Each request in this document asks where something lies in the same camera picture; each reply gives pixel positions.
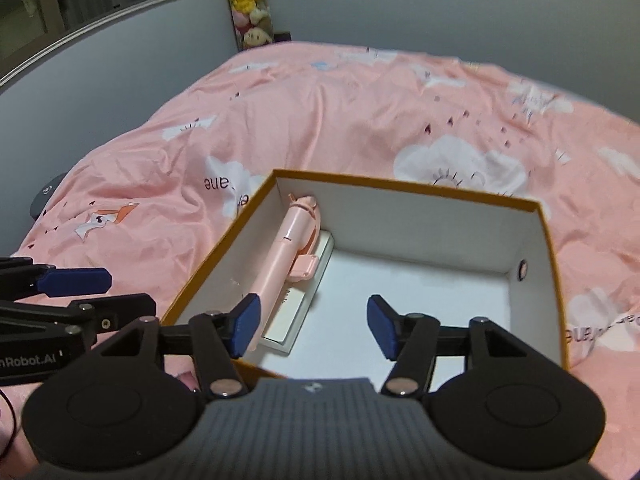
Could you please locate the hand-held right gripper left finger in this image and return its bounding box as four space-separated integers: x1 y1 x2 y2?
100 294 263 401

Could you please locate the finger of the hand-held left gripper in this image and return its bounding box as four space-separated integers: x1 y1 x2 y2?
0 257 113 302
0 293 158 346

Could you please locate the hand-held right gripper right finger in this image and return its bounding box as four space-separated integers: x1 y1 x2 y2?
366 294 528 401

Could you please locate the orange cardboard box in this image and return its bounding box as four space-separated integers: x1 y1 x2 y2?
161 169 571 381

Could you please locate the white flat box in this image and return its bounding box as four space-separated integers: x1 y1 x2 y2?
260 230 335 358

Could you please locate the pink selfie stick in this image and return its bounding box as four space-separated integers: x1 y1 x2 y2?
245 194 321 353

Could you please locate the dark grey round object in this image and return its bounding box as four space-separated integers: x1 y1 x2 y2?
29 172 68 221

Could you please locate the pink printed blanket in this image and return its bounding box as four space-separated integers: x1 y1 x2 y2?
10 40 640 480

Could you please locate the window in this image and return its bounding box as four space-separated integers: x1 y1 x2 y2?
0 0 201 86

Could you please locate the clear tube of plush toys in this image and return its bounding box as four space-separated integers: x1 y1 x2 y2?
222 0 276 52

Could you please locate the black cable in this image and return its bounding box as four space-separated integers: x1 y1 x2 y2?
0 390 21 461

